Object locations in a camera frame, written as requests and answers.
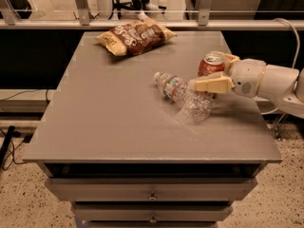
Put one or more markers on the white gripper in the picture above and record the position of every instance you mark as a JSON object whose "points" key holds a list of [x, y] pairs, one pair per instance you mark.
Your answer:
{"points": [[246, 77]]}

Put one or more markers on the grey drawer cabinet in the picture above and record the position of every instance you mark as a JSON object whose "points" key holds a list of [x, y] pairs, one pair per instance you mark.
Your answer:
{"points": [[107, 120]]}

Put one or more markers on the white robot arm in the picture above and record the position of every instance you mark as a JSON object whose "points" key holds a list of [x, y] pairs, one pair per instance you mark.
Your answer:
{"points": [[282, 86]]}

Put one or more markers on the metal railing with posts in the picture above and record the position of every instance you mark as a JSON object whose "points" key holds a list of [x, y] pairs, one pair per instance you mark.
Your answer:
{"points": [[81, 16]]}

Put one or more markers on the lower drawer with knob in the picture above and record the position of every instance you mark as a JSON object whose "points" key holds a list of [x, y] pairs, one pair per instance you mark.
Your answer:
{"points": [[152, 212]]}

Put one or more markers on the clear plastic water bottle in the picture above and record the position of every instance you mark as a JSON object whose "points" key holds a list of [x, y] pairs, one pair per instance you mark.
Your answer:
{"points": [[192, 106]]}

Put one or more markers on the brown chip bag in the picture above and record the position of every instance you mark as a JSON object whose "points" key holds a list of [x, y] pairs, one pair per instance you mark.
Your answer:
{"points": [[135, 38]]}

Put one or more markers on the top drawer with knob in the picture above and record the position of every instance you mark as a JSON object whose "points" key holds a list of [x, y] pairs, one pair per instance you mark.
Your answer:
{"points": [[217, 189]]}

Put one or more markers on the drawer with knob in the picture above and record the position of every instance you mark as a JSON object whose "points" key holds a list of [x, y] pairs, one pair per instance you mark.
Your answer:
{"points": [[217, 189], [152, 212]]}

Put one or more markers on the red coke can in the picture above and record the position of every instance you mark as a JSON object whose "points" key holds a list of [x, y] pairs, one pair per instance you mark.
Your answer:
{"points": [[211, 63]]}

